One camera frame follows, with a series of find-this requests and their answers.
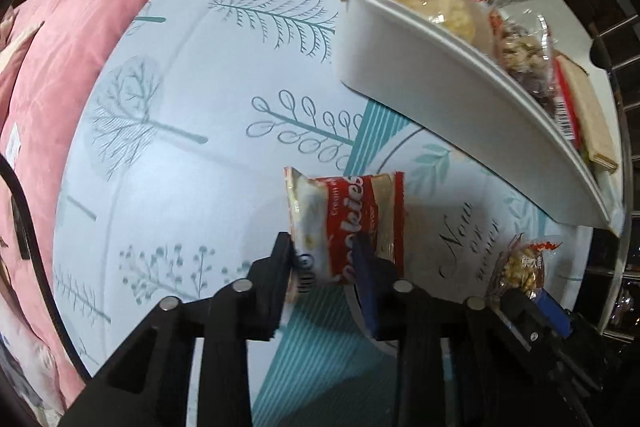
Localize brown paper packet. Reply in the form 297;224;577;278
557;54;620;170

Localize pink cushion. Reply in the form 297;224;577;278
0;0;198;413

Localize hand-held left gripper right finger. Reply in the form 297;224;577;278
356;238;581;427

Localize metal railing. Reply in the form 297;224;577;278
590;7;640;338

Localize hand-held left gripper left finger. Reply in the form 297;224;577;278
65;232;296;427

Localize red band cookie packet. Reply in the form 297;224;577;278
284;167;406;303

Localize white plastic bin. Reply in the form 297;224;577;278
332;0;626;235

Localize clear nut snack packet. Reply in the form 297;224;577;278
487;234;563;308

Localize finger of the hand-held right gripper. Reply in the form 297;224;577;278
501;288;573;352

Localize black cable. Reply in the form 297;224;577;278
0;154;93;380

